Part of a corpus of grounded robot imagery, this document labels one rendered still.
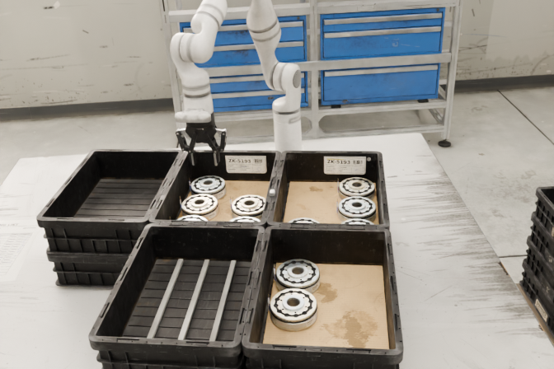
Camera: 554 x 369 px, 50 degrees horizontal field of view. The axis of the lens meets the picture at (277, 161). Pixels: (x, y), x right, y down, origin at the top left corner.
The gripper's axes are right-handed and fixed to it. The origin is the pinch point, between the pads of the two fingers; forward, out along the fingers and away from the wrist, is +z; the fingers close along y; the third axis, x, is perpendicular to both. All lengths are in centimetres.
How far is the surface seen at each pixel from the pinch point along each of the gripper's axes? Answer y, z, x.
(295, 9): -6, 7, -194
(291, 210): -22.7, 17.4, -2.7
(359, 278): -42, 18, 26
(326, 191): -31.9, 17.4, -13.5
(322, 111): -20, 71, -196
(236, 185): -4.3, 17.3, -15.6
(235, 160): -4.1, 10.0, -18.5
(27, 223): 64, 30, -10
